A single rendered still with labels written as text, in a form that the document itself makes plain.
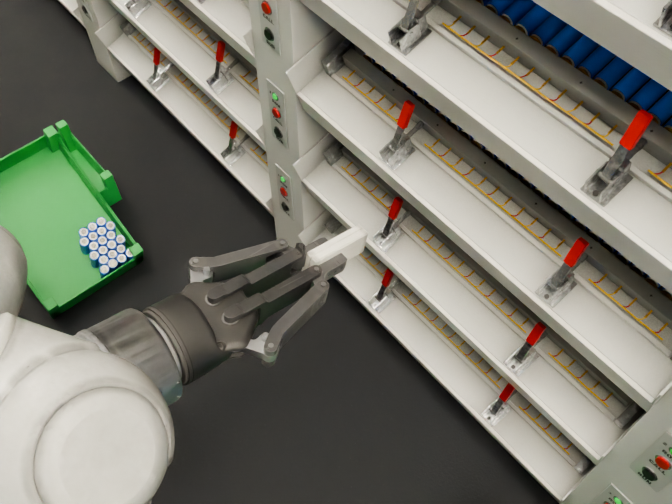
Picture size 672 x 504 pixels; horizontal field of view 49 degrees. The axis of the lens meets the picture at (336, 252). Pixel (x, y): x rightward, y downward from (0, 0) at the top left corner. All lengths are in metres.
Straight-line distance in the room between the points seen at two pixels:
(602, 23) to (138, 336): 0.44
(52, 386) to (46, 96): 1.51
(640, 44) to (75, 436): 0.47
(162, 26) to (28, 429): 1.16
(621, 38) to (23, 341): 0.47
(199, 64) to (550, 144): 0.80
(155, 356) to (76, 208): 0.96
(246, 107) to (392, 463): 0.65
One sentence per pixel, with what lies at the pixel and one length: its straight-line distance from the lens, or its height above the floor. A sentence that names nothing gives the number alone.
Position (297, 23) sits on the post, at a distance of 0.99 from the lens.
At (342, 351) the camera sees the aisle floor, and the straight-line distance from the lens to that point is 1.38.
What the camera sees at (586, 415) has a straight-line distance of 1.05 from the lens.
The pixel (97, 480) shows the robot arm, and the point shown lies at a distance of 0.40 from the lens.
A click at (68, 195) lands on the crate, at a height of 0.08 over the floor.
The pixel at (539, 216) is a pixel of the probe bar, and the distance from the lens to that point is 0.91.
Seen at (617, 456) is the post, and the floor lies 0.35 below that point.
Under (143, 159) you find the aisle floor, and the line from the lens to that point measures 1.68.
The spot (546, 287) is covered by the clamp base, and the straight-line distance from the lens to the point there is 0.89.
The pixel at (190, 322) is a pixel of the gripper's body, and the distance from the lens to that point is 0.63.
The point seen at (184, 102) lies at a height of 0.12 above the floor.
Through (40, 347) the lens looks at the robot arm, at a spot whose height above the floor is 0.87.
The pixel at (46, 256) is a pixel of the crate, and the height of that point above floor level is 0.05.
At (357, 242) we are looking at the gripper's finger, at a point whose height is 0.62.
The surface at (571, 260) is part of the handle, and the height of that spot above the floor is 0.56.
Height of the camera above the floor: 1.24
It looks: 57 degrees down
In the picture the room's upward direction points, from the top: straight up
